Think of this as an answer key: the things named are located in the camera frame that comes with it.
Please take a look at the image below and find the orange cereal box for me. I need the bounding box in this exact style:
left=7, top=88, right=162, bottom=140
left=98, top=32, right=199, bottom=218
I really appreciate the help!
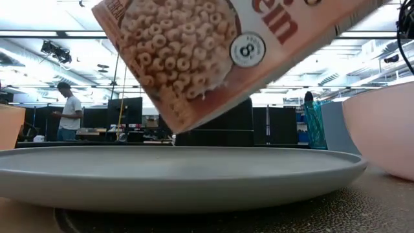
left=91, top=0, right=394, bottom=135

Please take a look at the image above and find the teal translucent bottle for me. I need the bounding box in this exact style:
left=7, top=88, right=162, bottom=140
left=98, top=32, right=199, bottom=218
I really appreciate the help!
left=303, top=91, right=328, bottom=150

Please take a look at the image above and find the black two-slot toaster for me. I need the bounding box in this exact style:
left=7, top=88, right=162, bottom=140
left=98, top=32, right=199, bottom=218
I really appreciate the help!
left=174, top=98, right=255, bottom=147

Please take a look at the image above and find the black partition panel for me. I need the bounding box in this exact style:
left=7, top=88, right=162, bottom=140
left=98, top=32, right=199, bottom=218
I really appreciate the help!
left=252, top=106, right=298, bottom=145

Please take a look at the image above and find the black monitor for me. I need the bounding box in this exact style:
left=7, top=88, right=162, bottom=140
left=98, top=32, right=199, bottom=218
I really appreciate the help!
left=107, top=96, right=143, bottom=127

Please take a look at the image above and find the grey round plate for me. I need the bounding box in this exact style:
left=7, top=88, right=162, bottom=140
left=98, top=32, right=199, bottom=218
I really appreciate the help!
left=0, top=145, right=369, bottom=214

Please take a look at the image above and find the person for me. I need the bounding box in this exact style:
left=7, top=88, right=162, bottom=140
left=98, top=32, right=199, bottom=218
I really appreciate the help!
left=51, top=82, right=84, bottom=142

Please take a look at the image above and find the black ceiling light rig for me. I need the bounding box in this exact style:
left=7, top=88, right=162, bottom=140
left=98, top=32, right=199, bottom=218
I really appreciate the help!
left=40, top=40, right=72, bottom=65

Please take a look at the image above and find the pink bowl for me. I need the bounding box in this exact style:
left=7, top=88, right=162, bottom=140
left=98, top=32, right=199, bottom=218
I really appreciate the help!
left=342, top=80, right=414, bottom=181

